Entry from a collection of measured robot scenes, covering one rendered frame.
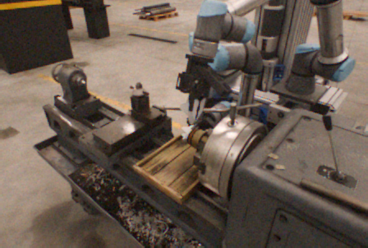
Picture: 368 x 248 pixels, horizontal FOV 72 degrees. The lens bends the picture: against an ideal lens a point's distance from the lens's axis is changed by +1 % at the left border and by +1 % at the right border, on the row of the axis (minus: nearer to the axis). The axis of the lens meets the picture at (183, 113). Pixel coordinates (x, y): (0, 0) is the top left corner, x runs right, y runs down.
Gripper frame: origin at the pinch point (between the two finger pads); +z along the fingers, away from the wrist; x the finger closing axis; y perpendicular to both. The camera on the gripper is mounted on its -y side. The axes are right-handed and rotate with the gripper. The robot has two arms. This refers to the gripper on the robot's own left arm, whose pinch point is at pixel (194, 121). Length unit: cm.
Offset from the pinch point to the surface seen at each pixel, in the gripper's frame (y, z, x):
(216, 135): -3.3, 5.6, -11.2
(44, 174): 173, 125, -37
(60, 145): 123, 69, -24
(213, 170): -7.1, 16.7, -7.7
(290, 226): -35.2, 16.9, -2.1
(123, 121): 60, 27, -25
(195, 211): -1.3, 41.1, -14.6
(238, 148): -12.5, 6.4, -10.6
